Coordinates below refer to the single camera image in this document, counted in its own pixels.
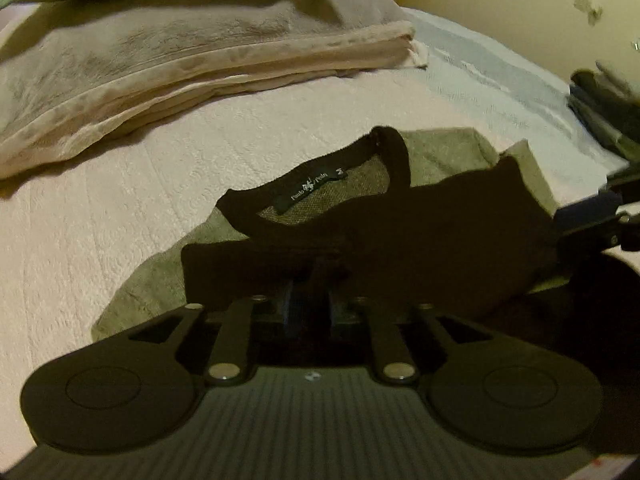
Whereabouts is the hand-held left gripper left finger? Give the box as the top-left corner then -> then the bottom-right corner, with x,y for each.
127,280 -> 297,387

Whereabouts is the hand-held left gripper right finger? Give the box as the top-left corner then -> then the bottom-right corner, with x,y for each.
327,284 -> 497,387

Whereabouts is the grey sweater with black collar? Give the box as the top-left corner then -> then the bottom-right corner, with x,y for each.
91,126 -> 570,343

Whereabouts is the cream folded blanket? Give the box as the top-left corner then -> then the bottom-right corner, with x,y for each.
0,32 -> 431,181

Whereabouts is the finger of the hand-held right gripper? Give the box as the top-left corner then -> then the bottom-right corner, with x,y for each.
567,61 -> 640,162
551,162 -> 640,257

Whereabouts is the taupe plush pillow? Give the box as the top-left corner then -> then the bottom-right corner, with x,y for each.
0,0 -> 417,128

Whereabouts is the bed with pale quilted bedspread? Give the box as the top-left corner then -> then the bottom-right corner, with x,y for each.
0,6 -> 631,461

